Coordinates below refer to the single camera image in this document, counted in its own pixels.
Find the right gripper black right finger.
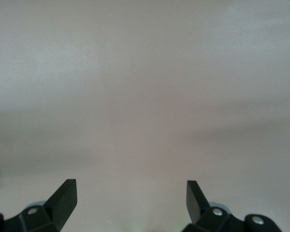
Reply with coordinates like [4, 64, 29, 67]
[182, 180, 247, 232]

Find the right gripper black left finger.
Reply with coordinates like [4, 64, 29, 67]
[4, 179, 78, 232]

